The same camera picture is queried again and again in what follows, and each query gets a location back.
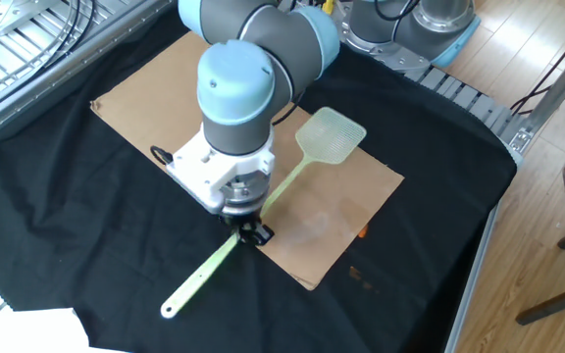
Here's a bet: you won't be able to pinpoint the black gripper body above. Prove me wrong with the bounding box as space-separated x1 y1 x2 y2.
219 208 264 231

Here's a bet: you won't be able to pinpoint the pale green plastic flyswatter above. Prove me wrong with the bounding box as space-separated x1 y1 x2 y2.
160 106 368 320

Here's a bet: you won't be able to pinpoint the brown cardboard sheet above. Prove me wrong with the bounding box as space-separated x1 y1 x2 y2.
89 31 405 291

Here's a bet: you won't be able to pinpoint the black table cloth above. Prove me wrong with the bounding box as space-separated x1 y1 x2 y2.
0 9 518 353

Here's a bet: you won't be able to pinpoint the white paper stack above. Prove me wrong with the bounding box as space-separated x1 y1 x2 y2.
0 307 131 353

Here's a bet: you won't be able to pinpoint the black wrist cable bundle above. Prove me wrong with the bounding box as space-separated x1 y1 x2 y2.
149 90 308 167

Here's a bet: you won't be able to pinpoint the aluminium frame beam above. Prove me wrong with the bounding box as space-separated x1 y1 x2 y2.
0 0 176 153

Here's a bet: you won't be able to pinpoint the black floor cables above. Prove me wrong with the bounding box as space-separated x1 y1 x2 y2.
510 17 565 117

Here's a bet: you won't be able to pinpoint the grey metal frame post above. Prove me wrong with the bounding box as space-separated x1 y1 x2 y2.
525 28 565 133

